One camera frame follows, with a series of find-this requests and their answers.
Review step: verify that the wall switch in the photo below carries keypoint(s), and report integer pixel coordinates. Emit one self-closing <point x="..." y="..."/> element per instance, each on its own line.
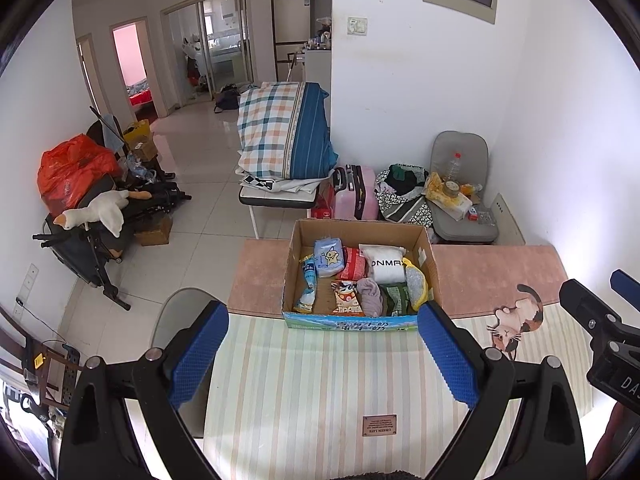
<point x="358" y="25"/>

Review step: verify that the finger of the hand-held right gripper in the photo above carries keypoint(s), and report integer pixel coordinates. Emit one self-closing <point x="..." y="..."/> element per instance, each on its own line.
<point x="627" y="285"/>
<point x="587" y="310"/>

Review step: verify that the small brown cardboard box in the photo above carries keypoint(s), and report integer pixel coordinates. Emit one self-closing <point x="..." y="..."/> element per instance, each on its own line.
<point x="154" y="230"/>

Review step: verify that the silver and yellow scrubber packet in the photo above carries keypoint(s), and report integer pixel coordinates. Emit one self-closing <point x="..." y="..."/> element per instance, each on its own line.
<point x="417" y="282"/>

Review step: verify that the yellow cardboard box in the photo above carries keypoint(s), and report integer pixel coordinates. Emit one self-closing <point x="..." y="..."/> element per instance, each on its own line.
<point x="139" y="137"/>

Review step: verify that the grey plastic chair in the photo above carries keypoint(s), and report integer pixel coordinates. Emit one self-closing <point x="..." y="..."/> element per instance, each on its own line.
<point x="182" y="310"/>

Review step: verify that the plaid folded quilt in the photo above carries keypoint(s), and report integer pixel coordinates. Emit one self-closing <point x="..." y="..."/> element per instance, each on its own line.
<point x="280" y="130"/>

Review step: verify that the green foil packet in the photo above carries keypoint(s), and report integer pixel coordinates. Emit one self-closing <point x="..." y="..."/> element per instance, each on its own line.
<point x="397" y="300"/>

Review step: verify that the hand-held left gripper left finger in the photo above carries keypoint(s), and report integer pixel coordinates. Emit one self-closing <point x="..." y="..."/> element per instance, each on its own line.
<point x="197" y="355"/>

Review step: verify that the black and white patterned bag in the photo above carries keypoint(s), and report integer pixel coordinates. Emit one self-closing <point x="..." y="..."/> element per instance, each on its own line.
<point x="400" y="195"/>

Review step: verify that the black folded stroller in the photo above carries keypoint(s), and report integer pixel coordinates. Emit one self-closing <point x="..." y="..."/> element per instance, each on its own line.
<point x="90" y="255"/>

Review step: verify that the refrigerator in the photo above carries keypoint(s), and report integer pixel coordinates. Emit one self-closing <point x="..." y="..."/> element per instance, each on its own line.
<point x="291" y="35"/>

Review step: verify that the white goose plush toy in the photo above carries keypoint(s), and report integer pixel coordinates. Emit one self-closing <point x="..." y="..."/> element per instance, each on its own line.
<point x="105" y="210"/>

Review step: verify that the white folding bench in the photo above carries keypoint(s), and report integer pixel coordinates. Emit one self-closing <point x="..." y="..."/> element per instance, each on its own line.
<point x="280" y="195"/>

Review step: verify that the yellow plastic bag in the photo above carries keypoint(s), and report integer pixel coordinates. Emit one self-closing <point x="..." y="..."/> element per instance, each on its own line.
<point x="447" y="205"/>

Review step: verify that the grey cushioned chair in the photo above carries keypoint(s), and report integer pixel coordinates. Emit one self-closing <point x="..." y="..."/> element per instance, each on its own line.
<point x="465" y="150"/>

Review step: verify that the clear plastic bottle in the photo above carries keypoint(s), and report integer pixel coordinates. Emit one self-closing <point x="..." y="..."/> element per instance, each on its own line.
<point x="453" y="167"/>

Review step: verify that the striped and pink table mat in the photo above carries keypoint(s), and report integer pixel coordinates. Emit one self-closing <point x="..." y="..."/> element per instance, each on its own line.
<point x="310" y="385"/>

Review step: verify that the pink suitcase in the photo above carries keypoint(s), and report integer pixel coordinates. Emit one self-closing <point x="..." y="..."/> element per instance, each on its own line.
<point x="357" y="192"/>

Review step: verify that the purple cloth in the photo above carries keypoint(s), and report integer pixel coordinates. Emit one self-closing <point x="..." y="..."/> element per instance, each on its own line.
<point x="370" y="296"/>

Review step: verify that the white plastic packet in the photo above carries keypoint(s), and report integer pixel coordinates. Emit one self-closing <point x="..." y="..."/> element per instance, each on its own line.
<point x="386" y="262"/>

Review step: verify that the orange plastic bag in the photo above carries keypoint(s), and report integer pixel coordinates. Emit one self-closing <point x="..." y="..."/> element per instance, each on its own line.
<point x="72" y="172"/>

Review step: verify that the dark fleece clothing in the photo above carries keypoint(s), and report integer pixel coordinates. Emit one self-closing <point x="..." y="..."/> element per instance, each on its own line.
<point x="372" y="475"/>

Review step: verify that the person's right forearm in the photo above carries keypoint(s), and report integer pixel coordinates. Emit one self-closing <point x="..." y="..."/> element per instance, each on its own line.
<point x="617" y="440"/>

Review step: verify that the white leaning board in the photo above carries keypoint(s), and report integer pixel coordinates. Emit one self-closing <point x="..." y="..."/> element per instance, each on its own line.
<point x="507" y="220"/>

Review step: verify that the orange cartoon snack packet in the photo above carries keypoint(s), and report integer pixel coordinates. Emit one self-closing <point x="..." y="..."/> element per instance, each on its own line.
<point x="346" y="300"/>

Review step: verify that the dark wooden chair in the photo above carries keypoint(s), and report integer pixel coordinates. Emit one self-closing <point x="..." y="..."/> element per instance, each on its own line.
<point x="50" y="370"/>

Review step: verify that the long blue snack packet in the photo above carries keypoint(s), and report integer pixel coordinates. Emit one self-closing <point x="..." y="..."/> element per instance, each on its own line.
<point x="307" y="285"/>

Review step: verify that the light blue tissue packet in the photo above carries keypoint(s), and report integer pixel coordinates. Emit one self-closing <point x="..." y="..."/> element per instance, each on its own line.
<point x="329" y="257"/>

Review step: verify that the red box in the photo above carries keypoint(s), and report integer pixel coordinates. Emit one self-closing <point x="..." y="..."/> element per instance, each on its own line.
<point x="324" y="205"/>

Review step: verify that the red plastic packet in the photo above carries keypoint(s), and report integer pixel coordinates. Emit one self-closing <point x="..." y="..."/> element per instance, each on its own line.
<point x="354" y="265"/>

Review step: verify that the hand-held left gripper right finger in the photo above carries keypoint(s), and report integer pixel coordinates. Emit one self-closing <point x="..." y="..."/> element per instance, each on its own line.
<point x="447" y="360"/>

